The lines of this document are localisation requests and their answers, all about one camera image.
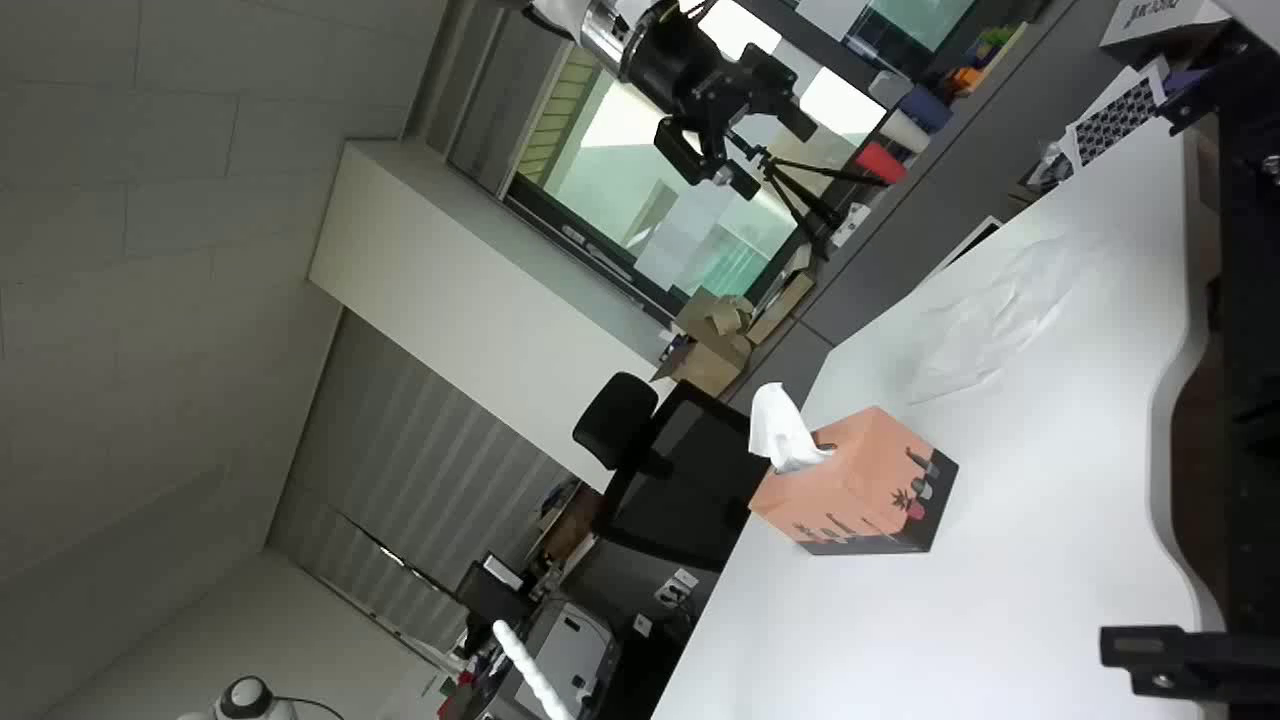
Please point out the dark grey computer case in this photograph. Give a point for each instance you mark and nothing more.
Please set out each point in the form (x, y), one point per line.
(641, 585)

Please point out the white printed cardboard box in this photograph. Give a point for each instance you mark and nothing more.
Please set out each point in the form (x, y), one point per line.
(1157, 16)

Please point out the orange and black tissue box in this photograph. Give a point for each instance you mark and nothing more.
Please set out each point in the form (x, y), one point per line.
(863, 485)

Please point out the black office chair headrest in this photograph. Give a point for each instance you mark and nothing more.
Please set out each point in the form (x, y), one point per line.
(616, 422)

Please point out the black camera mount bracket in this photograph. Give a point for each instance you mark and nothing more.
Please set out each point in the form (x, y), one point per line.
(1185, 663)

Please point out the grey vertical blinds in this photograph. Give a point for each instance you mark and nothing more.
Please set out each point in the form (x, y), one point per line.
(401, 481)

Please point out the grey partition panel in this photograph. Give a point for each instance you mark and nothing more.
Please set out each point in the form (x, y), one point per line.
(934, 225)

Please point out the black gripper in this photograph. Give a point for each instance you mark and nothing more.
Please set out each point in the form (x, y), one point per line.
(685, 63)

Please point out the black table side frame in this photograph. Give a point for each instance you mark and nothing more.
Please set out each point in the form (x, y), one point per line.
(1251, 347)

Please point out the brown cardboard box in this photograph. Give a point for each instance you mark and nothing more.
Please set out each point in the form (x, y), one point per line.
(716, 340)

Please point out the blue small bin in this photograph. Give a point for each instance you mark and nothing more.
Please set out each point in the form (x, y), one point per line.
(924, 108)

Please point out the white perforated pattern box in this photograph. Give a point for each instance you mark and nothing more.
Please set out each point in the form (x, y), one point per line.
(1119, 116)

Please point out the orange small object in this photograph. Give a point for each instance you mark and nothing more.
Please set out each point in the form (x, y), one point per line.
(965, 78)

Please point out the white light bar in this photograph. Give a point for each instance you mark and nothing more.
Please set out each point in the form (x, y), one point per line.
(526, 665)

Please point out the black office chair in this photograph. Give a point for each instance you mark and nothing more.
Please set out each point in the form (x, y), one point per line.
(685, 481)

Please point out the round white black lamp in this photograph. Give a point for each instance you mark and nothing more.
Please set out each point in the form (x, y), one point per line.
(245, 697)

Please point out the red small object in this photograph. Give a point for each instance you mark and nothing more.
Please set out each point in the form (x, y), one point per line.
(881, 160)

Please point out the white pulled tissue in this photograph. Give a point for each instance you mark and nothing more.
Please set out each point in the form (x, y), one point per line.
(782, 429)

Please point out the black camera tripod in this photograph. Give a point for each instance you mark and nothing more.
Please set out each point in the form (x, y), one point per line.
(812, 201)

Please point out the white grey printer device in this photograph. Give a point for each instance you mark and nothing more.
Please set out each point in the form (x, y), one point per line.
(575, 655)

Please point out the clear plastic bag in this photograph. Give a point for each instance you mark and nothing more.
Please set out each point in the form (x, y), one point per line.
(992, 314)

